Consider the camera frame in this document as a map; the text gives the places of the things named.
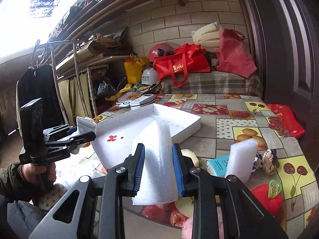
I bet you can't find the blue tissue pack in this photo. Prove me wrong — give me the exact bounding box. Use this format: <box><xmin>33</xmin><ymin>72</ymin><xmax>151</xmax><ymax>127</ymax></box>
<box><xmin>206</xmin><ymin>155</ymin><xmax>229</xmax><ymax>177</ymax></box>

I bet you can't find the white foam sheet piece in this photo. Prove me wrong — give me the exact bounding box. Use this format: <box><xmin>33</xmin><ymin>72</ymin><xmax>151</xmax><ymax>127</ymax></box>
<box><xmin>132</xmin><ymin>120</ymin><xmax>178</xmax><ymax>206</ymax></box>

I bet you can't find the braided rope knot toy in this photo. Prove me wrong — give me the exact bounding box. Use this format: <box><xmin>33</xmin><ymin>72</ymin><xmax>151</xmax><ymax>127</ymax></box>
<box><xmin>262</xmin><ymin>149</ymin><xmax>280</xmax><ymax>175</ymax></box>

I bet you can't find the left forearm green sleeve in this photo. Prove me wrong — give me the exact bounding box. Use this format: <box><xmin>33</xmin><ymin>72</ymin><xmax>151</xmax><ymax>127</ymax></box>
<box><xmin>1</xmin><ymin>162</ymin><xmax>28</xmax><ymax>201</ymax></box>

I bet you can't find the left hand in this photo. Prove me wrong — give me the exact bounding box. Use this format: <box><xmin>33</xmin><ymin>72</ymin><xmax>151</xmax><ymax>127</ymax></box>
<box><xmin>22</xmin><ymin>162</ymin><xmax>56</xmax><ymax>185</ymax></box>

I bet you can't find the white shallow box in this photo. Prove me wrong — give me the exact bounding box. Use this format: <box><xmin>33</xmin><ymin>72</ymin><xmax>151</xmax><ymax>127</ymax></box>
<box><xmin>91</xmin><ymin>104</ymin><xmax>201</xmax><ymax>169</ymax></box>

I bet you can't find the white foam block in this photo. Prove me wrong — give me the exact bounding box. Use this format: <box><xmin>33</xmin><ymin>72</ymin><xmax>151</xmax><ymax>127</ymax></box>
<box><xmin>225</xmin><ymin>138</ymin><xmax>258</xmax><ymax>183</ymax></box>

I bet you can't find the white remote device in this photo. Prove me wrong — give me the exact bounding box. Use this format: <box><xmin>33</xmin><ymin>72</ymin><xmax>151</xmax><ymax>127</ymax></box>
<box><xmin>116</xmin><ymin>94</ymin><xmax>155</xmax><ymax>109</ymax></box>

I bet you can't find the black white patterned cloth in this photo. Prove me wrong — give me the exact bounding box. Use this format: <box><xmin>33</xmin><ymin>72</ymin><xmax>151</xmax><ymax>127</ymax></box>
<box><xmin>251</xmin><ymin>152</ymin><xmax>263</xmax><ymax>173</ymax></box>

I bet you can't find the black plastic bag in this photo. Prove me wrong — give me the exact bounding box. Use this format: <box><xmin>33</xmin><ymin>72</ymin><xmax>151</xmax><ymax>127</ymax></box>
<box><xmin>95</xmin><ymin>76</ymin><xmax>117</xmax><ymax>98</ymax></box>

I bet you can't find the red plush apple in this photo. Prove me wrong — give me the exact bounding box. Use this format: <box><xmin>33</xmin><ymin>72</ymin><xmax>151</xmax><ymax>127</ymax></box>
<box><xmin>251</xmin><ymin>179</ymin><xmax>283</xmax><ymax>216</ymax></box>

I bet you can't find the white helmet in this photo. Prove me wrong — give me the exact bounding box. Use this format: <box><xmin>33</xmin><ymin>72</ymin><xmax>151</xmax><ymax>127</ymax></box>
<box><xmin>141</xmin><ymin>68</ymin><xmax>160</xmax><ymax>85</ymax></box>

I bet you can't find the plaid covered bench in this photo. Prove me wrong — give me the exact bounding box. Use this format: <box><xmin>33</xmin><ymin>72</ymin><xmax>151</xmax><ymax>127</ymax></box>
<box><xmin>162</xmin><ymin>71</ymin><xmax>263</xmax><ymax>98</ymax></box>

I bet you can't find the fruit pattern tablecloth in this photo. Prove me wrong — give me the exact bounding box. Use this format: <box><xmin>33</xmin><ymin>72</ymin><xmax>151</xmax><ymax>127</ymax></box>
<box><xmin>57</xmin><ymin>93</ymin><xmax>317</xmax><ymax>239</ymax></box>

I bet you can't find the yellow bag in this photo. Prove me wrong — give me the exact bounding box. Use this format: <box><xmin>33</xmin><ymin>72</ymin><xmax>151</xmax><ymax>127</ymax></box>
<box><xmin>124</xmin><ymin>53</ymin><xmax>149</xmax><ymax>84</ymax></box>

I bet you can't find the metal shelf rack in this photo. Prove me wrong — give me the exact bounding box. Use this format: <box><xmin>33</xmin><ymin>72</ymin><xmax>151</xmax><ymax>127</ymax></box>
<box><xmin>30</xmin><ymin>39</ymin><xmax>110</xmax><ymax>125</ymax></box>

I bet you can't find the red tote bag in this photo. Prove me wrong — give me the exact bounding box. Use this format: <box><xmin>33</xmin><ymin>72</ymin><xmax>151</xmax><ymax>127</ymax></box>
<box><xmin>153</xmin><ymin>43</ymin><xmax>211</xmax><ymax>87</ymax></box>

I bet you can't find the red plastic bag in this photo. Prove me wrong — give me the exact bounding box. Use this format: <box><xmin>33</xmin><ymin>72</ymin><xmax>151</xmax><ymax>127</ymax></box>
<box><xmin>267</xmin><ymin>104</ymin><xmax>305</xmax><ymax>139</ymax></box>

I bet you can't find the red helmet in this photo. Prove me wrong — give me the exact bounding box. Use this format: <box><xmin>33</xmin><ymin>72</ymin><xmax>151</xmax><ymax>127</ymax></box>
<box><xmin>148</xmin><ymin>43</ymin><xmax>174</xmax><ymax>62</ymax></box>

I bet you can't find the dark red fabric bag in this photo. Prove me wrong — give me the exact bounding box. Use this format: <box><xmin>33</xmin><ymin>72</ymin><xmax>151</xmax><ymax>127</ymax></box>
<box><xmin>216</xmin><ymin>29</ymin><xmax>257</xmax><ymax>78</ymax></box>

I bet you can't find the dark purple door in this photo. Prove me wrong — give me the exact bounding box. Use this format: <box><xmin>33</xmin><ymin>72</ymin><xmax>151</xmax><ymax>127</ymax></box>
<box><xmin>240</xmin><ymin>0</ymin><xmax>318</xmax><ymax>160</ymax></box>

